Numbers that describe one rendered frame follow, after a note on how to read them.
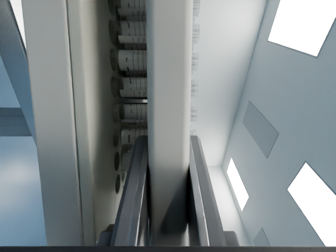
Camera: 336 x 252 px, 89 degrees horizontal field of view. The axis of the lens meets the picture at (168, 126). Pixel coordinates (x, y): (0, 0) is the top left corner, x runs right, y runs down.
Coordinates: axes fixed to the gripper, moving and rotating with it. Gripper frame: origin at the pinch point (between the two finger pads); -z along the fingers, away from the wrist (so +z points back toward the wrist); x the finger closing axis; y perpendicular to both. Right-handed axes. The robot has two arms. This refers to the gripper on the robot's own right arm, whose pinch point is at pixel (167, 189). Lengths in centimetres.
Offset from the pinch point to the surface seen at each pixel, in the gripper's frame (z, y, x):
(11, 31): -18.6, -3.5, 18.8
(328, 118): -148, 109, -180
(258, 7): -370, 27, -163
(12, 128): -17.1, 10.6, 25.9
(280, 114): -215, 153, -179
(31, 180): -72, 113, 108
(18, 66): -17.6, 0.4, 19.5
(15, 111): -19.2, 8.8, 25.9
